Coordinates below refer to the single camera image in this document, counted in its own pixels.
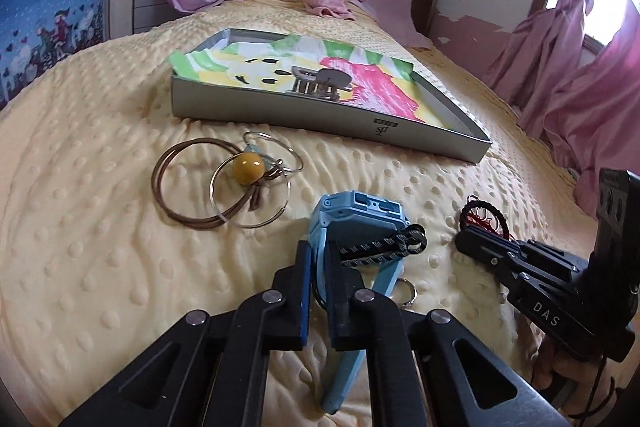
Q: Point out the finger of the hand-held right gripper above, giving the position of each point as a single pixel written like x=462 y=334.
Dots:
x=482 y=254
x=535 y=254

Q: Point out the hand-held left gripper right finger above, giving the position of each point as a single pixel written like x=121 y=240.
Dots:
x=336 y=307

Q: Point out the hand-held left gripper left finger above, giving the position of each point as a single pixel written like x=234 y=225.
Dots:
x=301 y=302

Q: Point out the red black beaded hoop earring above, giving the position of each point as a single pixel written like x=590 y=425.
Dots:
x=475 y=217

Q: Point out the black toothed hair clip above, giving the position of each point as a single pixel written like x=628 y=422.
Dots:
x=375 y=249

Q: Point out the light blue wrist watch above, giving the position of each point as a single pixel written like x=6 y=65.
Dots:
x=360 y=207

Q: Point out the small silver hoop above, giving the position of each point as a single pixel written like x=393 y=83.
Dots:
x=301 y=159

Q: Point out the large silver hoop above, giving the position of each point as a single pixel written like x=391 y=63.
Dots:
x=211 y=187

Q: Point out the grey shallow cardboard box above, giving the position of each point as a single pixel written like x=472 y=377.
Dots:
x=300 y=107

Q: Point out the person's right hand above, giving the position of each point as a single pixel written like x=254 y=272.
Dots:
x=555 y=369

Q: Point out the pink curtain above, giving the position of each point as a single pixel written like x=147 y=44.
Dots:
x=575 y=107

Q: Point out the colourful printed lining cloth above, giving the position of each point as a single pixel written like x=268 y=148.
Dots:
x=385 y=92

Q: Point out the yellow dotted blanket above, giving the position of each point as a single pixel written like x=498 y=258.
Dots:
x=100 y=257

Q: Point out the grey hair claw clip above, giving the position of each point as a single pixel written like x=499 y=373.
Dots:
x=330 y=77

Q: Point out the brown wooden headboard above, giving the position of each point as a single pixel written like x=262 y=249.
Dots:
x=425 y=12

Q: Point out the grey drawer cabinet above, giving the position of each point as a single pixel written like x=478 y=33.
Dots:
x=147 y=7

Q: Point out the blue printed wardrobe cover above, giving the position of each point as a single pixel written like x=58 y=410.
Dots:
x=55 y=7

